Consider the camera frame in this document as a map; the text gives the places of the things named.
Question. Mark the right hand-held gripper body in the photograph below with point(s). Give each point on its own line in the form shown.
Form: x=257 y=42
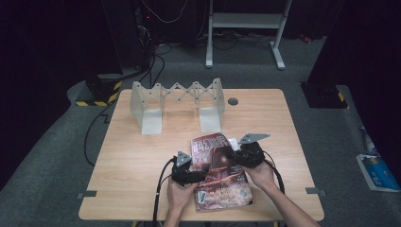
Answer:
x=252 y=154

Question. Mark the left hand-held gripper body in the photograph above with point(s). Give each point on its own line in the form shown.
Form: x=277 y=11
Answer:
x=183 y=171

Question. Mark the red magazine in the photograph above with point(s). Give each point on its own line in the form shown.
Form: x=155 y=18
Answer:
x=225 y=186

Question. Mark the gray expandable book rack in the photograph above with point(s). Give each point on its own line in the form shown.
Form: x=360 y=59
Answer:
x=151 y=121

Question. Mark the person's right hand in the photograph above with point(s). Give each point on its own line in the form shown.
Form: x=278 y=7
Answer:
x=263 y=176

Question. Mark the person's left hand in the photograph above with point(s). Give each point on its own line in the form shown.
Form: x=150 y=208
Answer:
x=179 y=197

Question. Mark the gray table grommet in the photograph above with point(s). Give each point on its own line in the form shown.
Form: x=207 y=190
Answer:
x=232 y=101

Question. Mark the dark base with yellow stripe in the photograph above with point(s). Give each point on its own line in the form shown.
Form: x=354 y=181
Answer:
x=324 y=96

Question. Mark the yellow black striped base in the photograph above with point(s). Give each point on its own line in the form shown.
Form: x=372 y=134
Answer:
x=101 y=94

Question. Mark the white blue packet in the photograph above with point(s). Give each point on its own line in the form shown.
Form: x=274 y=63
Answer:
x=369 y=142

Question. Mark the small red object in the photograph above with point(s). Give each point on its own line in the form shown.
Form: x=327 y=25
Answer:
x=305 y=38

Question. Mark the blue book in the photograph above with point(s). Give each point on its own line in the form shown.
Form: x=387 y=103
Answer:
x=378 y=173

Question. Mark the white metal stand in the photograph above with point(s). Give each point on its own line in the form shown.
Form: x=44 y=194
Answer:
x=246 y=20

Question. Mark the gray table bracket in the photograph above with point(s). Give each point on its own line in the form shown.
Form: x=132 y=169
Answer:
x=315 y=191
x=87 y=194

